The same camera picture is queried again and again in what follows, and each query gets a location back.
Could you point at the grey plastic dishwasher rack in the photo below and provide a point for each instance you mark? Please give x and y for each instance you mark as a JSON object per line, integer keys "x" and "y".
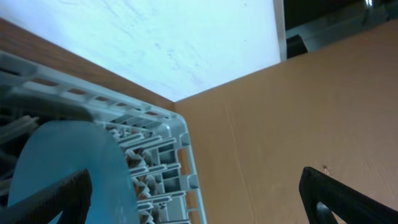
{"x": 155, "y": 142}

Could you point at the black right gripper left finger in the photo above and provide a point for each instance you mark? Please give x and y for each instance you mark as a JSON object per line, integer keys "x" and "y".
{"x": 68, "y": 199}

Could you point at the dark blue plate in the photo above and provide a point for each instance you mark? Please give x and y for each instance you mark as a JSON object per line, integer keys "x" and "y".
{"x": 59, "y": 148}

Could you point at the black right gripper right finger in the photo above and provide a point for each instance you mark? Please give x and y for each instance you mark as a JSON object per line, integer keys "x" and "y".
{"x": 324, "y": 198}

